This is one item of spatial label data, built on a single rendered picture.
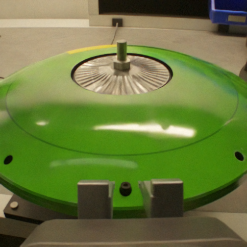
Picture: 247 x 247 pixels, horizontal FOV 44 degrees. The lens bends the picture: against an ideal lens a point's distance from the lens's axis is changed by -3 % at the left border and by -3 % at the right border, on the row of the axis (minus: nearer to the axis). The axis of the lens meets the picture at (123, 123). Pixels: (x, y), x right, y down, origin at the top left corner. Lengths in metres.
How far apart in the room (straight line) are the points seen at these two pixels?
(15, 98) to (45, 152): 0.09
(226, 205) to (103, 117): 0.24
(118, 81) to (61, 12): 1.00
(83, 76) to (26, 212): 0.19
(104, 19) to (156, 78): 0.81
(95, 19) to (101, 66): 0.78
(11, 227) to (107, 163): 0.24
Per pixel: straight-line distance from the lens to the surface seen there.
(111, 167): 0.23
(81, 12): 1.27
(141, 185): 0.16
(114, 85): 0.30
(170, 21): 1.09
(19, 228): 0.43
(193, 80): 0.32
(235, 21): 1.06
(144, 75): 0.32
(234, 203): 0.44
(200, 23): 1.09
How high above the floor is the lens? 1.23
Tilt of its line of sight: 34 degrees down
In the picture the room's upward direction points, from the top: straight up
